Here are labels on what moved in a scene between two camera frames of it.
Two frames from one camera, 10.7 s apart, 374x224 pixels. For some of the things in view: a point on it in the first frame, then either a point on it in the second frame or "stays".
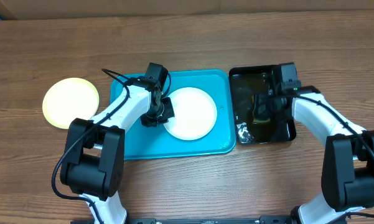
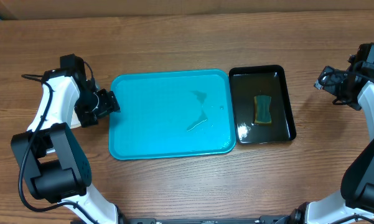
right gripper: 287,117 -> 333,90
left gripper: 147,121 -> 110,104
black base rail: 279,219 stays
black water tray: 263,110 stays
